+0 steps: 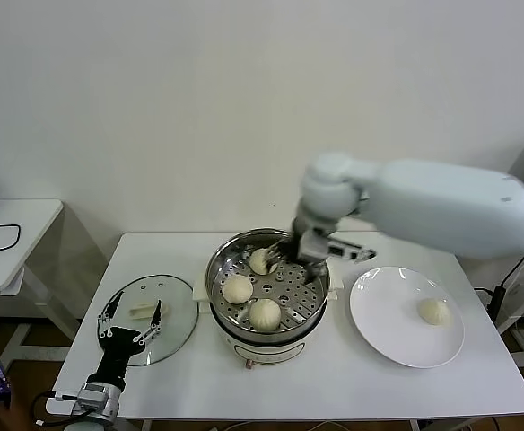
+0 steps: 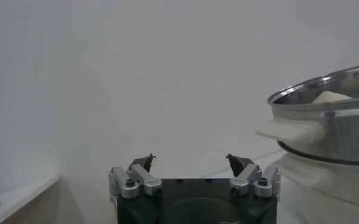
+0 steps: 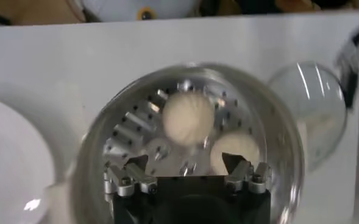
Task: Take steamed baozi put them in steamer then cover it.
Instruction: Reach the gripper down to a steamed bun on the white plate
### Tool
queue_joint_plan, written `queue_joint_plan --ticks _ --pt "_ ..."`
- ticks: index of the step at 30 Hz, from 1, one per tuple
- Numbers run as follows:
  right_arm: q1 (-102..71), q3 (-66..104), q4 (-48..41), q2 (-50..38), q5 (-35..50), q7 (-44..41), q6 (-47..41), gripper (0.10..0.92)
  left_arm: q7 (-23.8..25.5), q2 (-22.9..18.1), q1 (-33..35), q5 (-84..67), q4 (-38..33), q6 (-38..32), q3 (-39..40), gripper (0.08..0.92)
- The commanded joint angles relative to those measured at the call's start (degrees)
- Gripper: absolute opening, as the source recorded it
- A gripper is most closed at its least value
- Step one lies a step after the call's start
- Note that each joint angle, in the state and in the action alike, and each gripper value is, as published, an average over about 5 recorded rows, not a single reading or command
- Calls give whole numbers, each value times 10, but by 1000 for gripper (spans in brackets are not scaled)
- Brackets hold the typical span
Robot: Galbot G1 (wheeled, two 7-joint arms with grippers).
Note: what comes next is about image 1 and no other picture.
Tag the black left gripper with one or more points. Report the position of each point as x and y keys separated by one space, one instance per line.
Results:
x=116 y=350

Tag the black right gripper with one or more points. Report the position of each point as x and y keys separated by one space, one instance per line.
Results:
x=295 y=249

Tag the white steamed baozi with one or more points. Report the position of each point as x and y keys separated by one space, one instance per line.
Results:
x=434 y=312
x=237 y=289
x=258 y=262
x=265 y=315

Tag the glass pot lid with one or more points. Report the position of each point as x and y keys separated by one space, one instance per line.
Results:
x=177 y=332

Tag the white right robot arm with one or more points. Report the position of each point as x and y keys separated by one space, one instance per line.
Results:
x=423 y=202

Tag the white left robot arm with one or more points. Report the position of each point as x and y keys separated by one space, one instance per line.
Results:
x=105 y=408

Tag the steel steamer basket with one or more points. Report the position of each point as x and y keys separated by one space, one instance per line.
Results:
x=298 y=296

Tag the person's hand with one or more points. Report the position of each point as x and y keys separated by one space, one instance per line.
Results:
x=6 y=419

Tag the white electric cooker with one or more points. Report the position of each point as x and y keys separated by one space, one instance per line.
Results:
x=266 y=352

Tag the white round plate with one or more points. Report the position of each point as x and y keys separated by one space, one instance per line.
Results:
x=378 y=323

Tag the white side table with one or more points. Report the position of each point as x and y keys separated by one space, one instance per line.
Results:
x=28 y=224

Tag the white height-adjustable desk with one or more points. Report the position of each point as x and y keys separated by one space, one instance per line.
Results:
x=522 y=287

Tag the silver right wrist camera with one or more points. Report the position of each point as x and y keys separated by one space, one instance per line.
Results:
x=316 y=244

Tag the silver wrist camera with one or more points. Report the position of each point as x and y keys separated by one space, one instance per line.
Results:
x=92 y=396
x=316 y=244

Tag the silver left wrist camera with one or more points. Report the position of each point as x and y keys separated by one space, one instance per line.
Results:
x=92 y=396

